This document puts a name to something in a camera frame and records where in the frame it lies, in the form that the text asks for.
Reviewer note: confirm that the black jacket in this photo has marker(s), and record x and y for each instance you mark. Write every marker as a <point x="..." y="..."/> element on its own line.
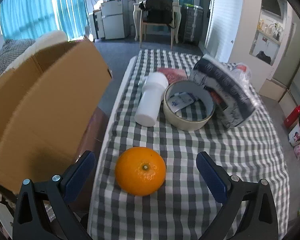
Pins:
<point x="158" y="10"/>

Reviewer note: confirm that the range hood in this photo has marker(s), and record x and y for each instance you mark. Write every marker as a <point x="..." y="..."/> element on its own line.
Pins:
<point x="272" y="2"/>

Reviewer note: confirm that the grey checkered pillow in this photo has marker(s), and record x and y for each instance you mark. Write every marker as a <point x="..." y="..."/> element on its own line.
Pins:
<point x="10" y="52"/>

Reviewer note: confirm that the white cartoon bag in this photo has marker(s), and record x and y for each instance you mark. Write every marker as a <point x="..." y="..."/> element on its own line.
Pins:
<point x="297" y="136"/>

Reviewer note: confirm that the reddish flat packet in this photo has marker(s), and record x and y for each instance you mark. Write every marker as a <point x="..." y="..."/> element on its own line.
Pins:
<point x="175" y="73"/>

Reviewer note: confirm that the dark brown furniture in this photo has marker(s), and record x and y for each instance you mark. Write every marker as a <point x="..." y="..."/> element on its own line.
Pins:
<point x="95" y="135"/>

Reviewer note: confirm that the red box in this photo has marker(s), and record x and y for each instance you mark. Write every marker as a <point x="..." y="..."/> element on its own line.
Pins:
<point x="292" y="117"/>

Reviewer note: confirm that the orange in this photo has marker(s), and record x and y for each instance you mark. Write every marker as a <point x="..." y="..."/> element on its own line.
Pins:
<point x="140" y="172"/>

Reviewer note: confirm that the blue curtain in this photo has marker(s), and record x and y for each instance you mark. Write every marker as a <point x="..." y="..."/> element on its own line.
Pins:
<point x="40" y="7"/>

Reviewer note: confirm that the white plastic bottle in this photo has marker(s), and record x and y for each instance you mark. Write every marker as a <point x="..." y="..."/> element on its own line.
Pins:
<point x="150" y="100"/>

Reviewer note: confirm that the white wardrobe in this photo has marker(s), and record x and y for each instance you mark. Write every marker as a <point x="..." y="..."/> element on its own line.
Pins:
<point x="227" y="22"/>

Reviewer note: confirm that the white mini fridge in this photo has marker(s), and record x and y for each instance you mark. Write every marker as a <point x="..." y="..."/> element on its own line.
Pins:
<point x="113" y="20"/>

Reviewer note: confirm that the clear plastic bag red-blue label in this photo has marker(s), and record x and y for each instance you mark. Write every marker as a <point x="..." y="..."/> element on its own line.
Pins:
<point x="242" y="73"/>

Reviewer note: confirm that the grey white checkered cloth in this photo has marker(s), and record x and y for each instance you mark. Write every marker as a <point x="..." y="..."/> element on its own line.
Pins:
<point x="190" y="145"/>

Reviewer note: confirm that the beige tape roll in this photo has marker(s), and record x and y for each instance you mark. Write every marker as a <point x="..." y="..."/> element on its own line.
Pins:
<point x="187" y="125"/>

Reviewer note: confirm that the grey drawer unit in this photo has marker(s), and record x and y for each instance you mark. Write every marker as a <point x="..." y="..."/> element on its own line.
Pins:
<point x="192" y="25"/>

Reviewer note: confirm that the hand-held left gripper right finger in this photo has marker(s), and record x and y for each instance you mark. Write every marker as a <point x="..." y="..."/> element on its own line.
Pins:
<point x="212" y="177"/>

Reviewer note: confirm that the small white blue sachet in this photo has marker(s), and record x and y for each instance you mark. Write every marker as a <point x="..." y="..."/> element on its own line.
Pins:
<point x="180" y="101"/>

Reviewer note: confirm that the cardboard box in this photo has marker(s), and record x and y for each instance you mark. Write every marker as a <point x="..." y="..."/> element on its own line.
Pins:
<point x="40" y="110"/>

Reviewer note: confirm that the dark item in niche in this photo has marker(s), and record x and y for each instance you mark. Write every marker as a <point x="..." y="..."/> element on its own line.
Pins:
<point x="263" y="57"/>

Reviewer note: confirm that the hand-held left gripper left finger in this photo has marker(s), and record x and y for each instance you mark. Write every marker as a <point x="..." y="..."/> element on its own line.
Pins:
<point x="78" y="177"/>

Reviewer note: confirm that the black white patterned pack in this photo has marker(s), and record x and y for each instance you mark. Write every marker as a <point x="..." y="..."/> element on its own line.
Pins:
<point x="227" y="85"/>

